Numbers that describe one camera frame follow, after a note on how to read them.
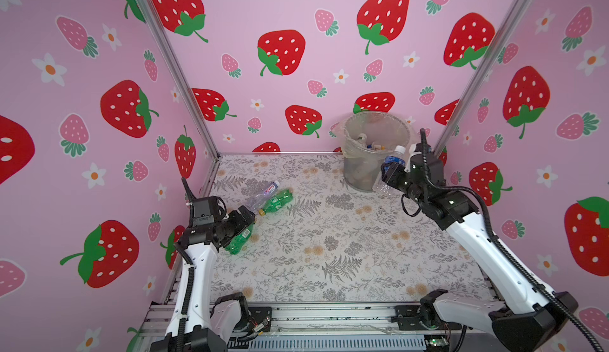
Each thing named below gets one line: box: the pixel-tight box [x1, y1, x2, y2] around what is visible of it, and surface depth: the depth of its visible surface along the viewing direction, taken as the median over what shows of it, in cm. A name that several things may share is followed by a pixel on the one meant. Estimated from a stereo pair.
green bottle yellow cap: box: [258, 188, 294, 217], surface depth 100 cm
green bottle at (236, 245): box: [224, 223, 254, 256], surface depth 90 cm
